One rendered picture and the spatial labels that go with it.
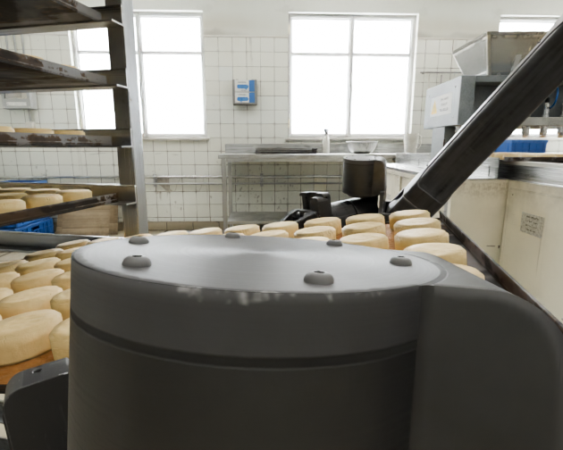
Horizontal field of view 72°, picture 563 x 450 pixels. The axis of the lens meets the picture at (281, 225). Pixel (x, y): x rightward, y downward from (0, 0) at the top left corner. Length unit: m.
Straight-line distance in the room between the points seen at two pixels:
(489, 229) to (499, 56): 0.59
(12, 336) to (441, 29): 4.89
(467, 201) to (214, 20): 3.68
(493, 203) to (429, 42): 3.54
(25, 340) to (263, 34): 4.41
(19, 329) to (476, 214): 1.41
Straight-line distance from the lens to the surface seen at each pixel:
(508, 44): 1.61
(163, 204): 4.64
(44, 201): 0.61
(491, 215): 1.56
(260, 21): 4.64
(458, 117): 1.48
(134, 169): 0.68
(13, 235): 0.86
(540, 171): 1.43
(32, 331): 0.31
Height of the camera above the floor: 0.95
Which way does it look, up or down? 11 degrees down
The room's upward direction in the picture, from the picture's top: straight up
